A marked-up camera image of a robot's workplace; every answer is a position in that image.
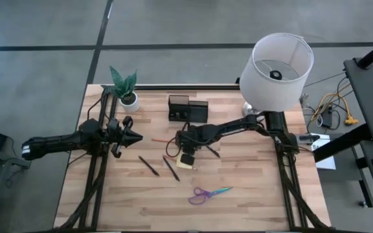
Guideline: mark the grey side table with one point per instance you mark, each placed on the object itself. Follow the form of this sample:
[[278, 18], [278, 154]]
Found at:
[[371, 97]]

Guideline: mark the yellow sticky note pad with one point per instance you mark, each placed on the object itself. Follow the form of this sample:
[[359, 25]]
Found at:
[[179, 163]]

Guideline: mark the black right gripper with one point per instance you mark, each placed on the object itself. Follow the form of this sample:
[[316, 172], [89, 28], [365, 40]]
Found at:
[[189, 139]]

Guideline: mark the white paper sheet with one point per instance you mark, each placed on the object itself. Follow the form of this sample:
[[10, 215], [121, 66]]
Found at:
[[325, 161]]

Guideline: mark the white shade silver table lamp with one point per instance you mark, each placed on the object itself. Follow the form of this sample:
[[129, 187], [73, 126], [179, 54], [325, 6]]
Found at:
[[270, 90]]

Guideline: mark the orange pencil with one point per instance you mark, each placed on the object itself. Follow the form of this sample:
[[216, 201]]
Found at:
[[159, 140]]

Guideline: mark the snake plant in white pot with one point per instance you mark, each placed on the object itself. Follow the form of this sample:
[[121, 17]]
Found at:
[[129, 103]]

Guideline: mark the black power adapter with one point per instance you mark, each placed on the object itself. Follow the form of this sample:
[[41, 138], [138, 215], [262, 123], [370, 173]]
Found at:
[[327, 119]]

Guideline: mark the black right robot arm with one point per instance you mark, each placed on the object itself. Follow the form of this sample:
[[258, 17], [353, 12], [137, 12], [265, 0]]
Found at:
[[238, 126]]

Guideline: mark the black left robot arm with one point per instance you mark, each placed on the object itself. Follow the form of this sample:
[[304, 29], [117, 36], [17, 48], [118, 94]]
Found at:
[[53, 142]]

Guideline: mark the black handheld device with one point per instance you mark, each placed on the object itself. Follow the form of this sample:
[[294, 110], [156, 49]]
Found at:
[[308, 138]]

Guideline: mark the black table back rail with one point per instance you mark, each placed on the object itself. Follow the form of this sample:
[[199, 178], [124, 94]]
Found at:
[[186, 87]]

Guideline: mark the black beam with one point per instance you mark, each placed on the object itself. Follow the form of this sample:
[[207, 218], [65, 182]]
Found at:
[[342, 142]]

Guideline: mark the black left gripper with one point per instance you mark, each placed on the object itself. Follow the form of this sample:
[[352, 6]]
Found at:
[[117, 136]]

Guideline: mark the black mesh desk organizer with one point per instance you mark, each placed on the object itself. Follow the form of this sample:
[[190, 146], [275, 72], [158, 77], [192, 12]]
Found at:
[[197, 111]]

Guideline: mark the black pen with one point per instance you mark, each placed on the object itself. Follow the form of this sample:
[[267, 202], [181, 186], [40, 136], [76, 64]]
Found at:
[[148, 165], [171, 168], [213, 151]]

